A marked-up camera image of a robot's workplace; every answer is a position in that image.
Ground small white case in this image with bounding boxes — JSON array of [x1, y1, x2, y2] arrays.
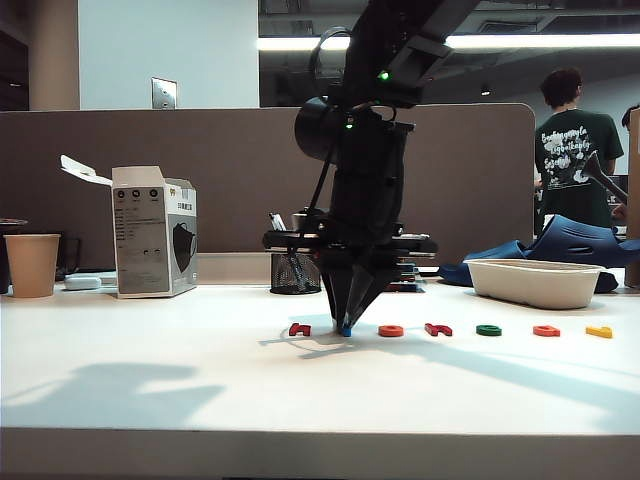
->
[[63, 274, 104, 291]]

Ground metal wall switch plate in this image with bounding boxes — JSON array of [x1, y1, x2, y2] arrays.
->
[[150, 76, 179, 111]]

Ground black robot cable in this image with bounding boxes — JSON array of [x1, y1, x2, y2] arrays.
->
[[289, 28, 352, 251]]

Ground brown paper cup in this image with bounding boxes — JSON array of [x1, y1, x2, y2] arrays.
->
[[3, 233, 62, 299]]

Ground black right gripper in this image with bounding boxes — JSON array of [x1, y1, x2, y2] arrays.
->
[[263, 110, 440, 331]]

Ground grey hand-held tool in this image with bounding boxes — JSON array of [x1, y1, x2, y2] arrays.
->
[[579, 149, 629, 204]]

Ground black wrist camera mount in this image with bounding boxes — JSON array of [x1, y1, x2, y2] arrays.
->
[[384, 30, 452, 109]]

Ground person in green t-shirt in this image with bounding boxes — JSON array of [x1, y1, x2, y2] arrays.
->
[[533, 67, 625, 229]]

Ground white grey mask box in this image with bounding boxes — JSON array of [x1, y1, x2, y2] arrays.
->
[[60, 154, 199, 300]]

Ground blue foam clog with holes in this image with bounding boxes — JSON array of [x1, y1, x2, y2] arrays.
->
[[525, 213, 640, 268]]

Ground brown desk divider panel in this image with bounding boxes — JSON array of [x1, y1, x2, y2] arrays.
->
[[0, 102, 537, 274]]

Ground beige oval pulp tray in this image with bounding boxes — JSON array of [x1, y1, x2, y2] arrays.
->
[[463, 258, 606, 310]]

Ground tall cardboard box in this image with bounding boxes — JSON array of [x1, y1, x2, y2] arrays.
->
[[628, 107, 640, 289]]

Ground long ceiling light strip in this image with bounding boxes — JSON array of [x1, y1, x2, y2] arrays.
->
[[257, 32, 640, 51]]

